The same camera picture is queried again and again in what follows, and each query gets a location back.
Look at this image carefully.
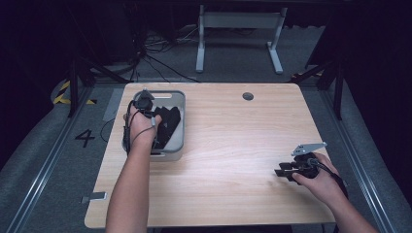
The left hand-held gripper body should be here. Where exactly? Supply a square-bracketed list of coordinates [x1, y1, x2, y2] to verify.
[133, 87, 156, 115]

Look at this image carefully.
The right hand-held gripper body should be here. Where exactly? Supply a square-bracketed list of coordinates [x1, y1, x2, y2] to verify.
[291, 141, 328, 180]

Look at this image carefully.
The grey plastic bin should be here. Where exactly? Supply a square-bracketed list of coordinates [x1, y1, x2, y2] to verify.
[121, 89, 187, 163]

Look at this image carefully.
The person's right hand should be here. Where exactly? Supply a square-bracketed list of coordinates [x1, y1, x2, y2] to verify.
[291, 152, 348, 204]

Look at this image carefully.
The person's left hand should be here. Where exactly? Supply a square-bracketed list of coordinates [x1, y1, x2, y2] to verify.
[122, 108, 163, 149]

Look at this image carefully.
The grey floor tape patch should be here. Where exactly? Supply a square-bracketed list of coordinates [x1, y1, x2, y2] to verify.
[102, 87, 124, 122]

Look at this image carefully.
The black metal stand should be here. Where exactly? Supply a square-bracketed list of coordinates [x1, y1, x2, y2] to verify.
[288, 57, 345, 120]
[67, 57, 131, 118]

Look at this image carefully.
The yellow black hazard tape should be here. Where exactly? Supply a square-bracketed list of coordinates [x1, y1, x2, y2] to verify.
[52, 80, 98, 106]

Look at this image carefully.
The grey left gripper cord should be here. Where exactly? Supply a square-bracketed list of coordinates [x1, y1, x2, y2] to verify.
[130, 116, 158, 148]

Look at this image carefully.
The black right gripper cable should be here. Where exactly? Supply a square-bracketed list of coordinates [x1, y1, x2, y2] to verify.
[307, 157, 350, 200]

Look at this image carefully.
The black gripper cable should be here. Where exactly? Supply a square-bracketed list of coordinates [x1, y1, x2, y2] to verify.
[307, 157, 350, 200]
[121, 99, 144, 155]

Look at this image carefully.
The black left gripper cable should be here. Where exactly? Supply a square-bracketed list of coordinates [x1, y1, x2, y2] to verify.
[121, 99, 144, 155]

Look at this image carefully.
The metal floor rail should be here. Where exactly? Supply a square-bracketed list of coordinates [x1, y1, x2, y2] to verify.
[6, 86, 95, 233]
[319, 86, 396, 233]

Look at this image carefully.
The thin black floor cable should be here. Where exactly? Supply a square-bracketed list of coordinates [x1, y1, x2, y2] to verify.
[99, 117, 117, 144]

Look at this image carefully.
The bundle of black floor cables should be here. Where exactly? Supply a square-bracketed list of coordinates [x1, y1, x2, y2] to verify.
[129, 24, 202, 83]

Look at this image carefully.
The white metal table frame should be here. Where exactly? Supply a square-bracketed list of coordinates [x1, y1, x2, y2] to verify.
[194, 4, 289, 75]

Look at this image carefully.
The small metal floor bracket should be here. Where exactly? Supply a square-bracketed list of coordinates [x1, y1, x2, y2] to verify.
[81, 191, 108, 204]

